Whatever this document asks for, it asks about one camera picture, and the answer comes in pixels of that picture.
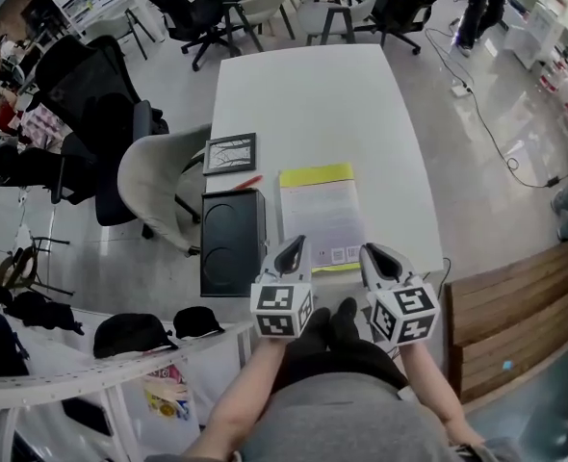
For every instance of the red pen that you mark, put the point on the red pen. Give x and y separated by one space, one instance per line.
248 182

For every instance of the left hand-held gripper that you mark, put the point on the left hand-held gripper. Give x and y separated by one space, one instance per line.
280 306

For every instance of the white power strip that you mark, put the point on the white power strip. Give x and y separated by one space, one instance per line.
462 90

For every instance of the wooden slat bench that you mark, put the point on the wooden slat bench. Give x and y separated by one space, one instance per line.
515 315

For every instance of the white cabinet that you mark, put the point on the white cabinet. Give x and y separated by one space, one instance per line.
536 27

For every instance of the person's right forearm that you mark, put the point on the person's right forearm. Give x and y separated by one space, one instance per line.
428 383

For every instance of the yellow and white book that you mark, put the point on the yellow and white book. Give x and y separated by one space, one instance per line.
320 205

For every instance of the large black cap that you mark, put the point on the large black cap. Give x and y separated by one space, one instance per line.
127 335

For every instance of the person's grey shirt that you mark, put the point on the person's grey shirt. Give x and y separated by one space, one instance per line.
346 421

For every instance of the black box with circles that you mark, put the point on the black box with circles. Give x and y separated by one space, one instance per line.
231 243

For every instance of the yellow printed packet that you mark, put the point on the yellow printed packet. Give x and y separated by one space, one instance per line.
166 395

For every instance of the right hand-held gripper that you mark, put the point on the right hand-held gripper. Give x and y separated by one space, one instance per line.
404 308

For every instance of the white metal rack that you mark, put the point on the white metal rack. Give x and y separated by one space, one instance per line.
72 378

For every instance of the black mesh office chair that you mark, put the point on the black mesh office chair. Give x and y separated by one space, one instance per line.
86 113

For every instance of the black framed picture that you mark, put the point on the black framed picture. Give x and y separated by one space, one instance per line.
230 154

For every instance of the white chair with dark legs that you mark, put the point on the white chair with dark legs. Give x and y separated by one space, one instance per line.
265 5
334 10

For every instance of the grey shell chair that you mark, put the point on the grey shell chair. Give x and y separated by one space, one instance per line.
151 181

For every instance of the person's black trouser legs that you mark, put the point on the person's black trouser legs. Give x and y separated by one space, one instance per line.
342 349

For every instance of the small black cap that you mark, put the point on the small black cap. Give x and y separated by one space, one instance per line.
196 322

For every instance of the black office chair with armrests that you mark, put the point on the black office chair with armrests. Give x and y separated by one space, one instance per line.
409 3
190 15

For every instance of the black bundled clothing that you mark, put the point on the black bundled clothing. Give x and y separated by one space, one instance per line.
43 313

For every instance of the person's left forearm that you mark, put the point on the person's left forearm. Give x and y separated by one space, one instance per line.
245 392

